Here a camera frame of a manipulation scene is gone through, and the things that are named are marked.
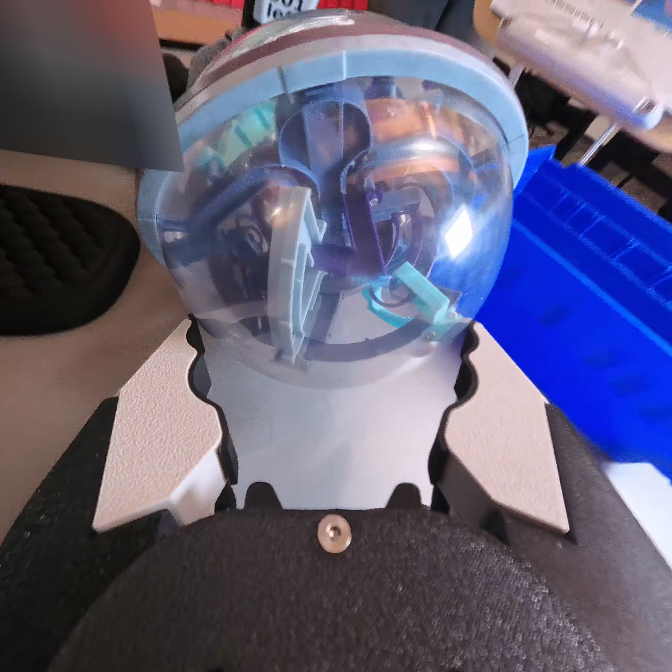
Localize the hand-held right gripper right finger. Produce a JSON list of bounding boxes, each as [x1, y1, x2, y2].
[[432, 321, 571, 535]]

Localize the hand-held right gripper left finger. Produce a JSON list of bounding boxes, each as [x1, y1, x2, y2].
[[93, 316, 238, 533]]

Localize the blue plastic bin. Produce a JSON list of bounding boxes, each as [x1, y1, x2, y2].
[[475, 144, 672, 481]]

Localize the clear maze ball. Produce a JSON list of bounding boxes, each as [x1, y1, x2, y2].
[[138, 8, 528, 389]]

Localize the red plastic bin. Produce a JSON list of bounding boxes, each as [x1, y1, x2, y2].
[[155, 0, 250, 22]]

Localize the printed instruction sheet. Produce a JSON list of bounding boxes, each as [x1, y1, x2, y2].
[[491, 0, 672, 129]]

